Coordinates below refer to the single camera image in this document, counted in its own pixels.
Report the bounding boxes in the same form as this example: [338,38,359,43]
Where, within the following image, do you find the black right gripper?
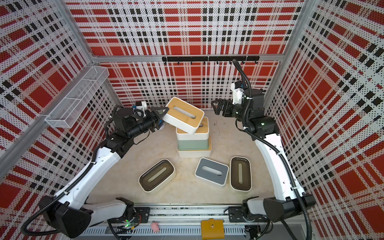
[211,100,250,124]

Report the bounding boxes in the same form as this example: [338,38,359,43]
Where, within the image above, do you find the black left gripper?
[127,107,169,139]

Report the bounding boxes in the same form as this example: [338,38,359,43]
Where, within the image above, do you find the white bamboo-lid box corner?
[163,97,205,134]

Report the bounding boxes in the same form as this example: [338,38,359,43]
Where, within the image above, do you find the white bamboo-lid tissue box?
[178,142,212,158]
[176,117,210,141]

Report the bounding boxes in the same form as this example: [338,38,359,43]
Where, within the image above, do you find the mint green square tissue box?
[178,138,210,151]

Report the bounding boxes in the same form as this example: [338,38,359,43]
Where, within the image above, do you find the cream box dark lid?
[229,156,253,193]
[138,159,176,194]

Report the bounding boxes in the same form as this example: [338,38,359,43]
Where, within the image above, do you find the white box grey lid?
[195,158,230,188]

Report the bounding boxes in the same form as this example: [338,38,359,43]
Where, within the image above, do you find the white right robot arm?
[211,90,316,240]

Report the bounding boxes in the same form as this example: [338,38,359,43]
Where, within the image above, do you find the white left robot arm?
[21,105,169,238]

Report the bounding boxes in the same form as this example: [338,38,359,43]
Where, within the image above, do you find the blue and white round button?
[159,120,166,131]

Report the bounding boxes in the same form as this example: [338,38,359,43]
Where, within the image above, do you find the small pink object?
[151,222,160,233]

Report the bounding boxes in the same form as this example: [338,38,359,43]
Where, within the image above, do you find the yellow leather wallet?
[201,219,225,240]

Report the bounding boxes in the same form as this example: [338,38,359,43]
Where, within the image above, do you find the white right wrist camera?
[231,81,244,105]

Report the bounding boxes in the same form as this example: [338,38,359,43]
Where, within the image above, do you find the black hook rail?
[162,55,261,63]

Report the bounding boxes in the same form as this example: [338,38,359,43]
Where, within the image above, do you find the white wire mesh shelf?
[45,66,109,129]

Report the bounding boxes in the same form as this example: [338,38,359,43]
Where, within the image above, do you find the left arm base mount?
[119,207,151,226]

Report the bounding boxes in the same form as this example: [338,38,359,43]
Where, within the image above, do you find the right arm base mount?
[224,207,268,223]

